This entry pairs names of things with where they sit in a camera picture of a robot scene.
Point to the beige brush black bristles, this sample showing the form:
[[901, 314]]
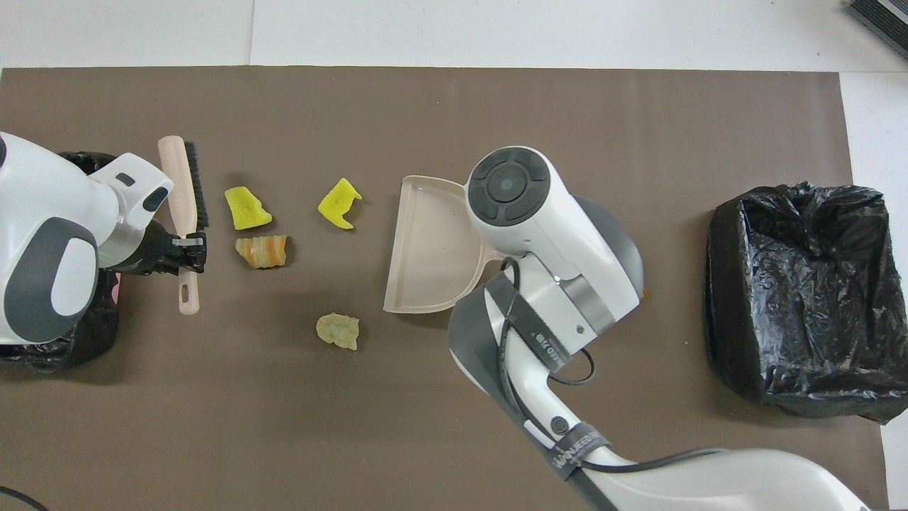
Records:
[[174, 170]]

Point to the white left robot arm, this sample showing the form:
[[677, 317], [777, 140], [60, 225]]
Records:
[[42, 206]]

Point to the orange striped croissant piece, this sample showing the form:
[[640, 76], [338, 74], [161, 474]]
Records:
[[262, 253]]

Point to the yellow sponge piece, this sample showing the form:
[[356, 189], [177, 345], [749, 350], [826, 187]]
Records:
[[246, 209], [339, 202]]

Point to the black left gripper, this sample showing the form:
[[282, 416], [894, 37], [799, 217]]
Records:
[[145, 250]]

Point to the pink bin with black bag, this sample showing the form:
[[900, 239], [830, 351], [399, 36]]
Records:
[[85, 341]]

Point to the beige plastic dustpan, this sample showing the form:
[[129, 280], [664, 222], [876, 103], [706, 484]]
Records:
[[425, 248]]

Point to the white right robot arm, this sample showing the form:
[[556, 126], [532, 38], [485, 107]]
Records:
[[539, 213]]

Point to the brown paper mat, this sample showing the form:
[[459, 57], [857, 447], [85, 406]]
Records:
[[284, 106]]

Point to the dark ribbed object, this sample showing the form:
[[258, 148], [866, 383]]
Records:
[[887, 14]]

